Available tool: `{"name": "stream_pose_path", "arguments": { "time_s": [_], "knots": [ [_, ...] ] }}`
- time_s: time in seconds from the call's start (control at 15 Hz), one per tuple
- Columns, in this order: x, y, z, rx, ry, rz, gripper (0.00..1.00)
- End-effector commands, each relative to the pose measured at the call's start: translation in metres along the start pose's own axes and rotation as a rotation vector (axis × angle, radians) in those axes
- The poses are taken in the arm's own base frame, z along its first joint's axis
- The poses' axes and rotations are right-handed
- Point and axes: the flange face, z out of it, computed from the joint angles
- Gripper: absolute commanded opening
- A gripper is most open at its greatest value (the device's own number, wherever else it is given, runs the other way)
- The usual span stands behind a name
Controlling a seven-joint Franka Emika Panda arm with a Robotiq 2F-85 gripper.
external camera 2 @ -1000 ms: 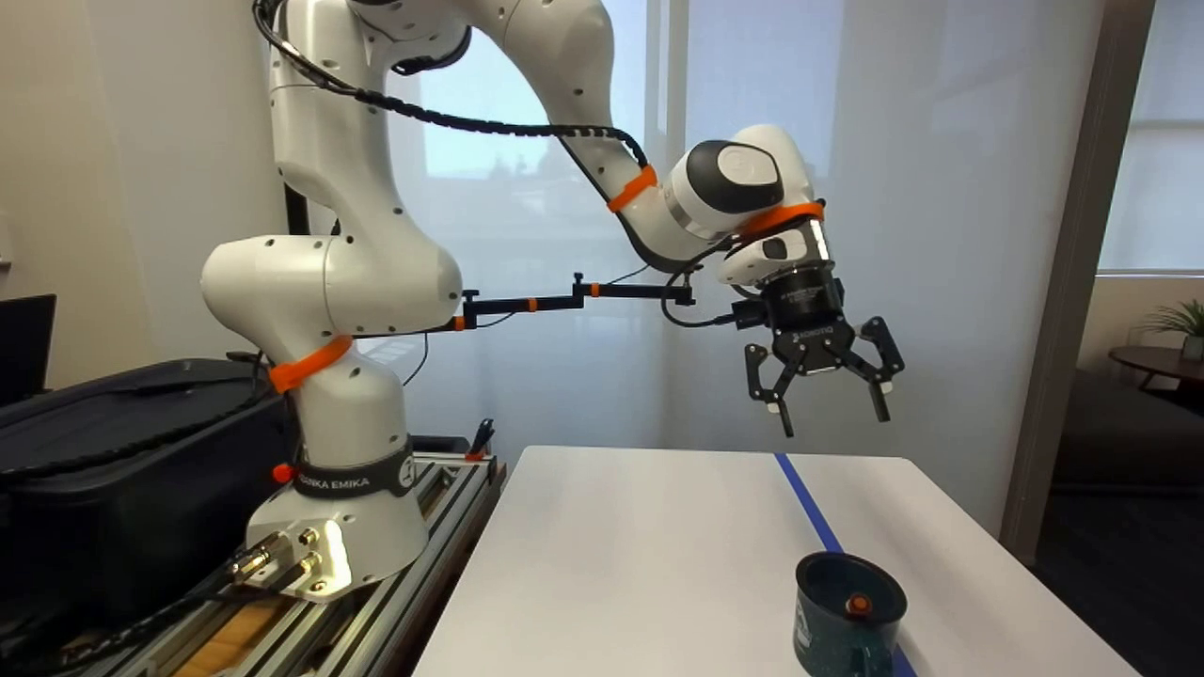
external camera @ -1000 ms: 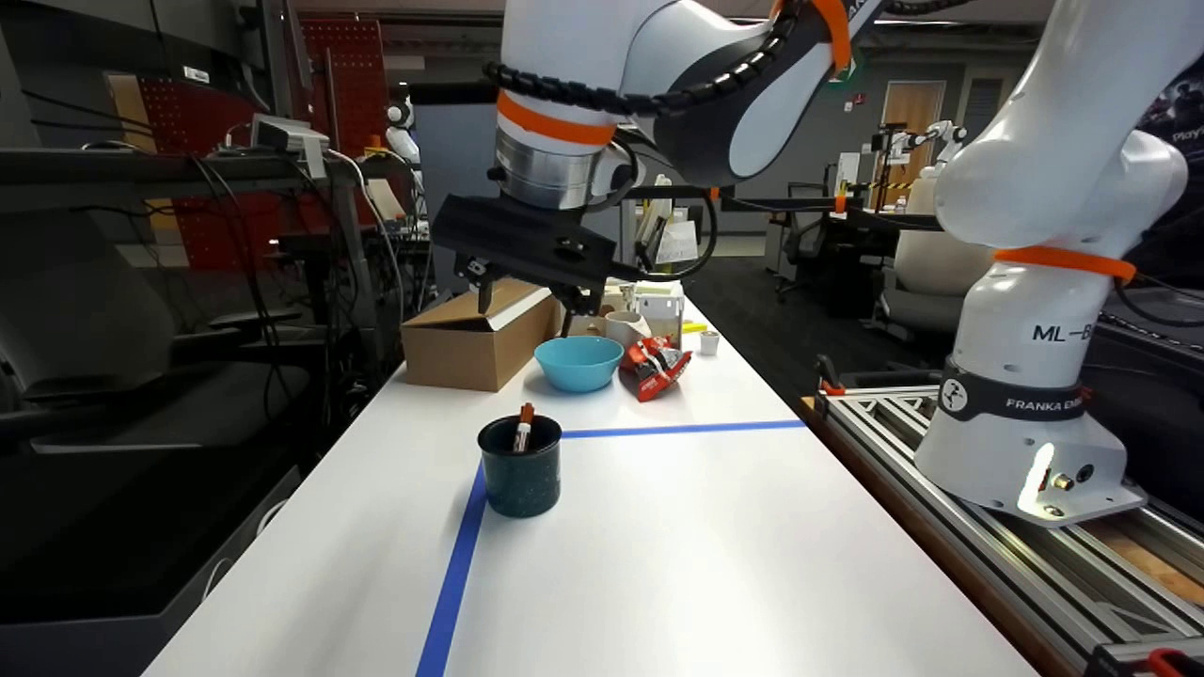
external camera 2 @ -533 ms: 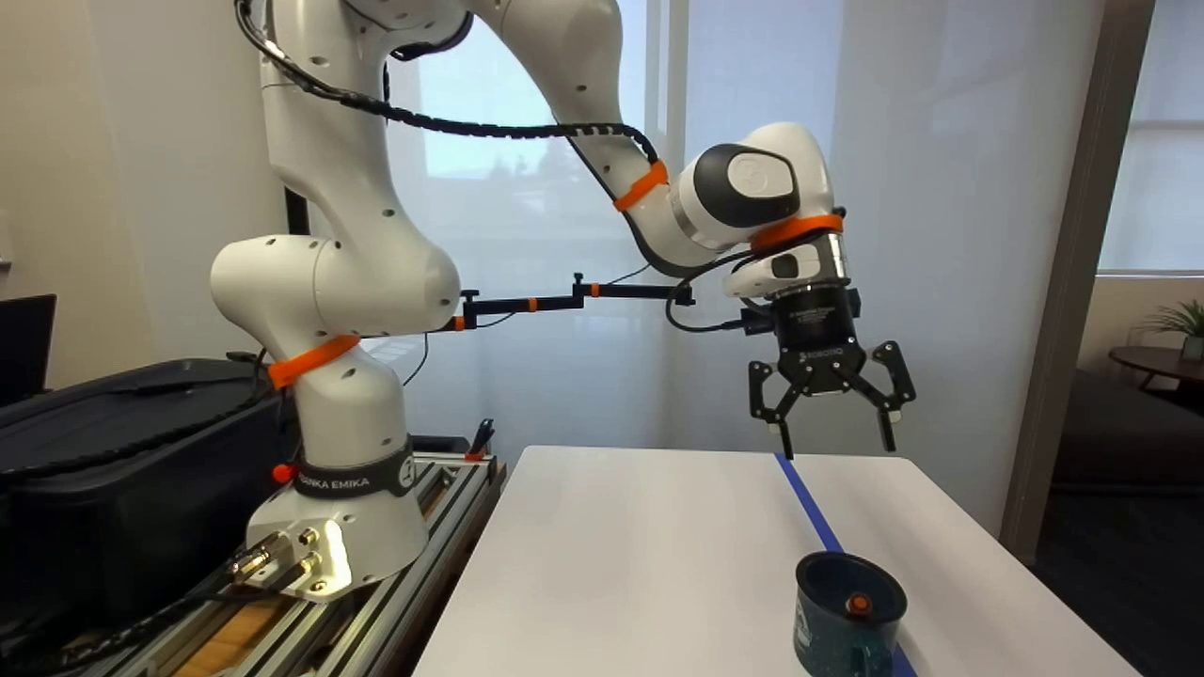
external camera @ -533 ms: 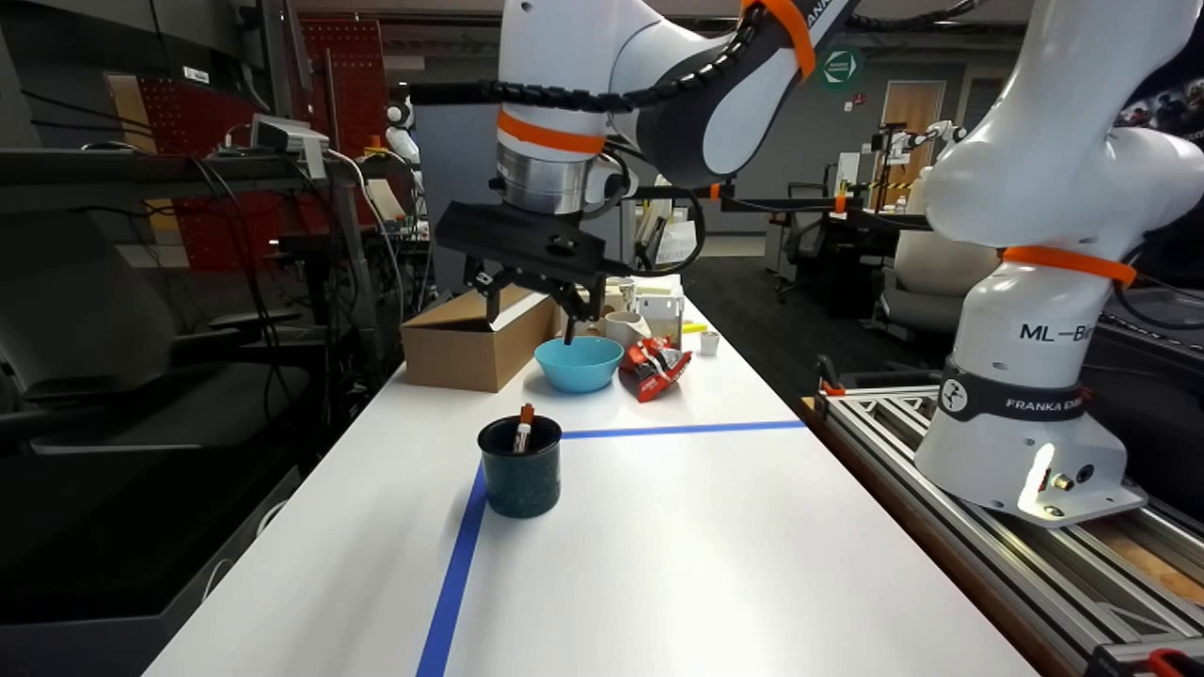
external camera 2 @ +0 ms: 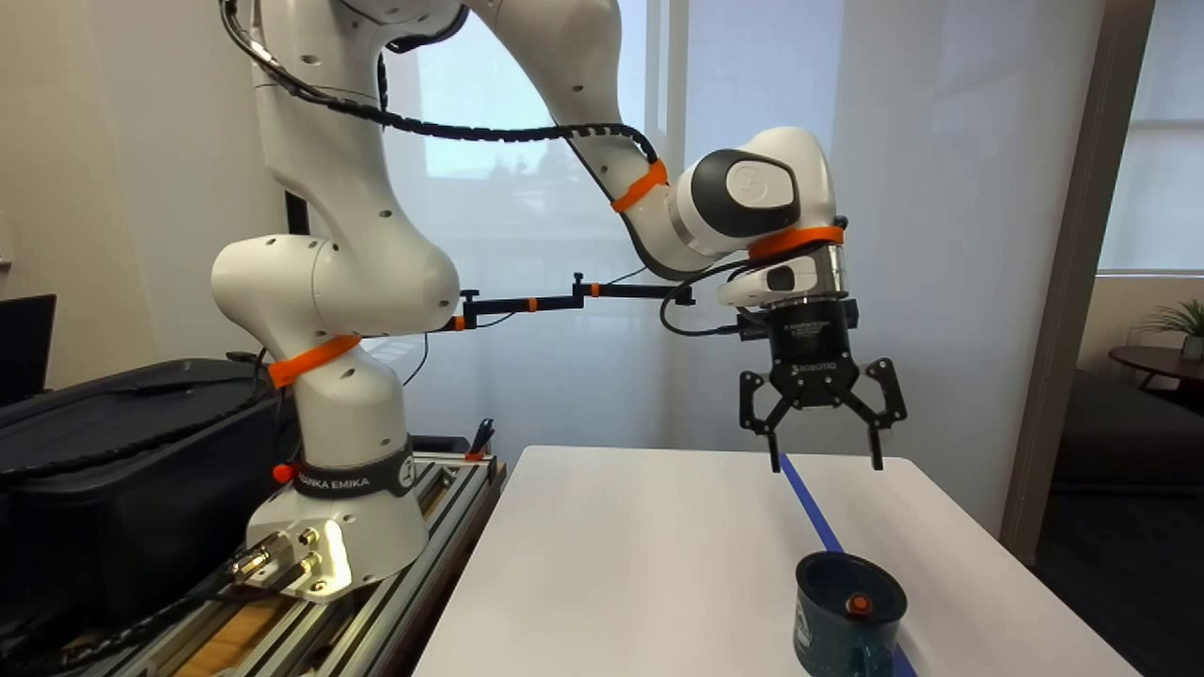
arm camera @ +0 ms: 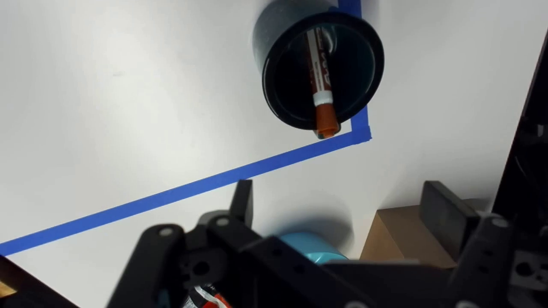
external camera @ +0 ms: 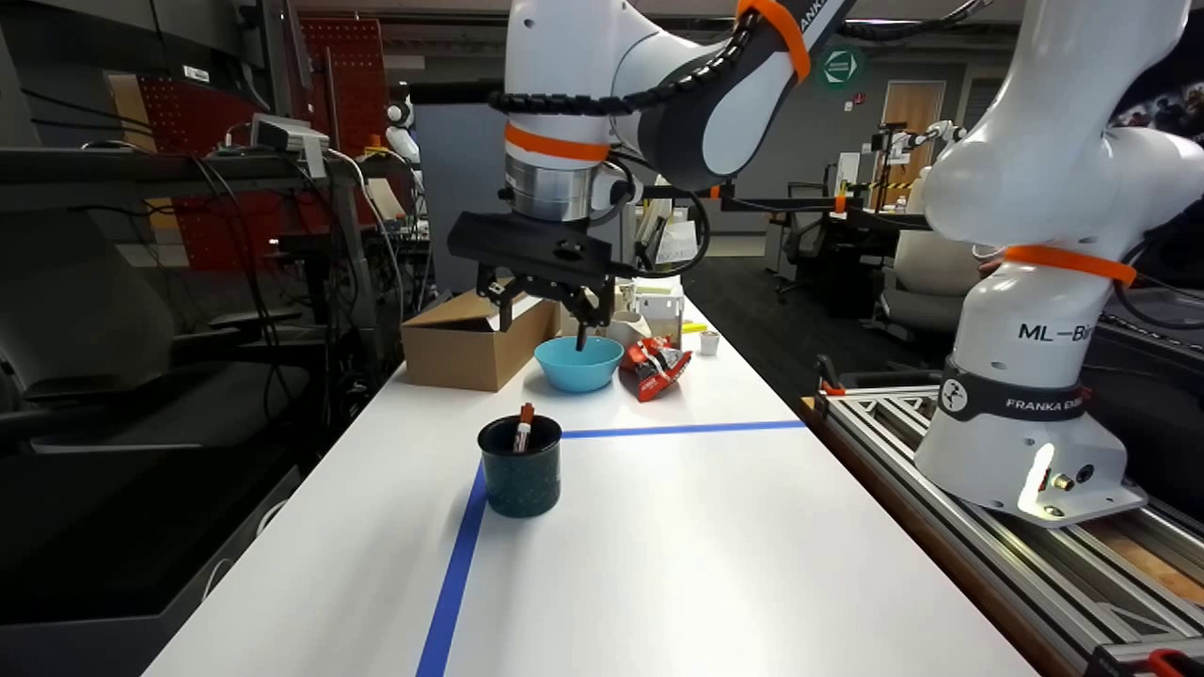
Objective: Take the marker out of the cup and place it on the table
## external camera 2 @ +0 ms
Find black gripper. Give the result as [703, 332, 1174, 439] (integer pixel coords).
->
[738, 332, 910, 479]

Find dark teal speckled cup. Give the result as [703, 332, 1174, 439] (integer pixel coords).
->
[792, 548, 910, 677]

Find round dark side table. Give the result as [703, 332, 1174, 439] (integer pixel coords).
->
[1108, 341, 1204, 419]

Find potted green plant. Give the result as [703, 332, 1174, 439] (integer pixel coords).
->
[1147, 299, 1204, 370]

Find white roller blind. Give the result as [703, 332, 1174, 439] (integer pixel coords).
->
[1099, 0, 1204, 280]

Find black fabric equipment case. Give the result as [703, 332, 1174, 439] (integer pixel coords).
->
[0, 355, 306, 631]

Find black monitor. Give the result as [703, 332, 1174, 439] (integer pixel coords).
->
[0, 292, 62, 406]

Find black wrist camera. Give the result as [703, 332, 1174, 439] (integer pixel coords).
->
[735, 299, 864, 341]

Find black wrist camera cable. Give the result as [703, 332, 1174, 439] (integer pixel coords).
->
[656, 290, 748, 346]

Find brown wooden post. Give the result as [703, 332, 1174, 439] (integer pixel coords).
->
[1001, 0, 1160, 568]

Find window with white frame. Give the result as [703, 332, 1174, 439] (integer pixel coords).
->
[373, 0, 694, 341]

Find aluminium rail base frame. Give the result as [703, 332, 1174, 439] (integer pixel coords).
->
[72, 433, 503, 677]

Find black corrugated cable conduit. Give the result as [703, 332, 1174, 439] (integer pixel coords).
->
[214, 0, 670, 172]

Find wooden board in frame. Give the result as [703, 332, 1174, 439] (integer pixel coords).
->
[181, 598, 295, 677]

